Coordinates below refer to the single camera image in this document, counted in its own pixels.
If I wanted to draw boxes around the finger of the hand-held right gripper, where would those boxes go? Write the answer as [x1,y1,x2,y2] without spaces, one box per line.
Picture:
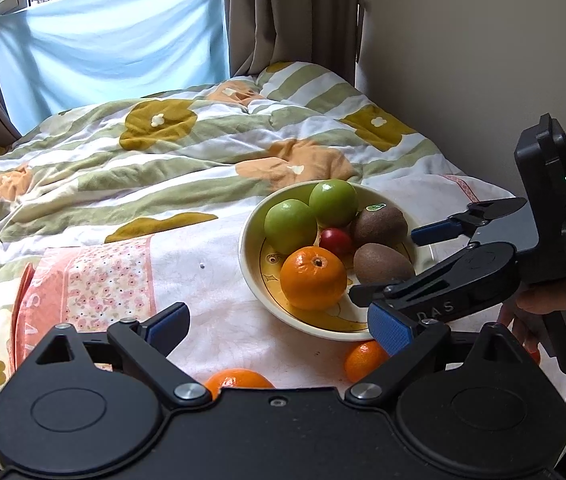
[410,199,529,247]
[348,251,475,322]

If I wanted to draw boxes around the striped flower print blanket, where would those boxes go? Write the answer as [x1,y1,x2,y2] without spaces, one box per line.
[0,61,444,466]

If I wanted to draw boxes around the medium orange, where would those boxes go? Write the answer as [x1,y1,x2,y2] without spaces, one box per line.
[280,246,348,311]

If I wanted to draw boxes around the white cloth with pink floral border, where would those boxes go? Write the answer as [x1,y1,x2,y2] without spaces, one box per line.
[13,172,566,411]

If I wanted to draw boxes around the green apple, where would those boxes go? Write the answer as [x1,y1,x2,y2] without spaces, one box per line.
[309,179,359,228]
[264,199,319,256]

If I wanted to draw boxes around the large orange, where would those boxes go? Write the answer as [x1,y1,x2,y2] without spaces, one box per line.
[204,368,275,401]

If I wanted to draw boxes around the plain brown kiwi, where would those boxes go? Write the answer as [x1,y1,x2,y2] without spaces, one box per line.
[353,243,415,286]

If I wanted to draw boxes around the person's right hand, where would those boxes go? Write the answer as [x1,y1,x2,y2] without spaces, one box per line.
[497,265,566,358]

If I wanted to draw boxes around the light blue window cloth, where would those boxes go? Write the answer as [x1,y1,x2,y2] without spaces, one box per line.
[0,0,230,136]

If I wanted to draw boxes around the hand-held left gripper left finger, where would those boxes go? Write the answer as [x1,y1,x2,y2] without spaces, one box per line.
[35,302,214,408]

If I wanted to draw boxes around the cream bowl with bear print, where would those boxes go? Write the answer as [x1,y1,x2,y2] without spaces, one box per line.
[239,180,429,342]

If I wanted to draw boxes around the kiwi with sticker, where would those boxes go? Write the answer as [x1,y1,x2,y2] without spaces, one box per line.
[353,203,408,248]

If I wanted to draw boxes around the red cherry tomato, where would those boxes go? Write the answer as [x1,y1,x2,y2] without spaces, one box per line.
[319,228,353,257]

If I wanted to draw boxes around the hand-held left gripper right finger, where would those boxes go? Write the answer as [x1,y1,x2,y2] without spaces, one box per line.
[345,302,532,404]

